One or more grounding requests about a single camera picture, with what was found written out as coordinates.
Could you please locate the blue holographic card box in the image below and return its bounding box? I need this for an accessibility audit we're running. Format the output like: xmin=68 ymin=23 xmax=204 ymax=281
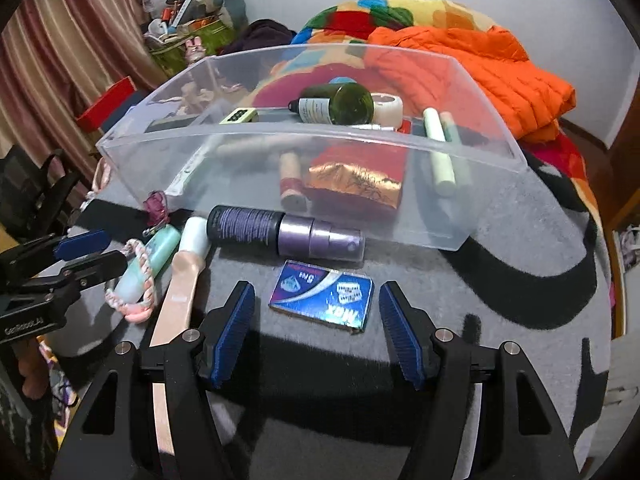
xmin=268 ymin=259 xmax=376 ymax=335

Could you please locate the cream dotted small box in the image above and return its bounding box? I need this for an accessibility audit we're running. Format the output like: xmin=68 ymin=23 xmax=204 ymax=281
xmin=218 ymin=107 xmax=258 ymax=125

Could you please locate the person's left hand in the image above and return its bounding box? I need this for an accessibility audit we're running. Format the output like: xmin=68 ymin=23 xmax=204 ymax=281
xmin=19 ymin=337 xmax=45 ymax=400

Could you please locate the red gold foil packet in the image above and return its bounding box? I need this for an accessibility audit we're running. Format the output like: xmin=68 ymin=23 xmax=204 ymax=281
xmin=305 ymin=145 xmax=407 ymax=211

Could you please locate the green basket of items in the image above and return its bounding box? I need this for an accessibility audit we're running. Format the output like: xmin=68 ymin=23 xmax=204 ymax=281
xmin=145 ymin=17 xmax=236 ymax=76

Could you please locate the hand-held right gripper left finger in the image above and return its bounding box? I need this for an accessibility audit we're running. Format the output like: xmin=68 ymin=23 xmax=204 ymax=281
xmin=50 ymin=280 xmax=257 ymax=480

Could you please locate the pink tube with red band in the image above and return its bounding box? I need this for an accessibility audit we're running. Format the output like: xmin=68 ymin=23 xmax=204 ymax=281
xmin=279 ymin=151 xmax=311 ymax=212

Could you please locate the black purple spray bottle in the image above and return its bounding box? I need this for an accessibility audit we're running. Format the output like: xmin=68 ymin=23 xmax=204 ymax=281
xmin=206 ymin=205 xmax=366 ymax=262

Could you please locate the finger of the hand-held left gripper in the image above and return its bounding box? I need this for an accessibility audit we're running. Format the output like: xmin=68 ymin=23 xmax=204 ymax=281
xmin=45 ymin=251 xmax=128 ymax=306
xmin=0 ymin=230 xmax=111 ymax=286

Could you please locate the clear plastic storage box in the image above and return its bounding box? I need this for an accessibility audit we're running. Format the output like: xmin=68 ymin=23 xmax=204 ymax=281
xmin=95 ymin=42 xmax=529 ymax=252

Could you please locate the pale green stick tube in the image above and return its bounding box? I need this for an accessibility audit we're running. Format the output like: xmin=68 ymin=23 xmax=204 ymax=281
xmin=440 ymin=111 xmax=473 ymax=186
xmin=422 ymin=107 xmax=458 ymax=198

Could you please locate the white bandage roll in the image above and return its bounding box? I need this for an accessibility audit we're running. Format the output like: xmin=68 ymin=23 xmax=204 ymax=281
xmin=370 ymin=94 xmax=404 ymax=128

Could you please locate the beige cream tube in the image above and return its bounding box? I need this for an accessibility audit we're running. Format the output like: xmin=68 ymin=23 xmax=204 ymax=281
xmin=147 ymin=216 xmax=212 ymax=466

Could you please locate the green glass bottle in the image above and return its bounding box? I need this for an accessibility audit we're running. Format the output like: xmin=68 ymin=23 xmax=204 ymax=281
xmin=288 ymin=83 xmax=376 ymax=126

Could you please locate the green neck pillow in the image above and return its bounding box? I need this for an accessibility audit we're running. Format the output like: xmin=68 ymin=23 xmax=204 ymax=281
xmin=190 ymin=0 xmax=249 ymax=31

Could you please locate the mint green tube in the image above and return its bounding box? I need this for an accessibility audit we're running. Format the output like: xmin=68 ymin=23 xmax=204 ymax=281
xmin=114 ymin=224 xmax=182 ymax=306

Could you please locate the red box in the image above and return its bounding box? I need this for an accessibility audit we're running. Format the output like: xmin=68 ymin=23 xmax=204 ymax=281
xmin=76 ymin=76 xmax=138 ymax=133

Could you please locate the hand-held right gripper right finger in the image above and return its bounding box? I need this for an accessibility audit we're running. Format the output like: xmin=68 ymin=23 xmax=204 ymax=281
xmin=378 ymin=281 xmax=598 ymax=480

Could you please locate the grey black striped blanket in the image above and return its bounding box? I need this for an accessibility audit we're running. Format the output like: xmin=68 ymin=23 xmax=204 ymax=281
xmin=50 ymin=125 xmax=613 ymax=480

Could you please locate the dark clothes pile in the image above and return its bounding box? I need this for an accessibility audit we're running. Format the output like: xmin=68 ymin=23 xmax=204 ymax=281
xmin=235 ymin=19 xmax=301 ymax=53

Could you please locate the orange down jacket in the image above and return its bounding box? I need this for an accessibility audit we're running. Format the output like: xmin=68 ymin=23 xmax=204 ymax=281
xmin=364 ymin=25 xmax=576 ymax=143

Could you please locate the black strapped bag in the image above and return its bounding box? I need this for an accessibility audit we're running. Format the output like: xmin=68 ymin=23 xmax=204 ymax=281
xmin=0 ymin=145 xmax=81 ymax=241

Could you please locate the striped brown curtain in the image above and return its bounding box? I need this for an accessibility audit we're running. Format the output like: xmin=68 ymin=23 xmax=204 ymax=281
xmin=0 ymin=0 xmax=166 ymax=186

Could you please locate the pink white braided bracelet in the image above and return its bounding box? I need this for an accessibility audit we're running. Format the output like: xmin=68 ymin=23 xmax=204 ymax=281
xmin=104 ymin=237 xmax=160 ymax=323

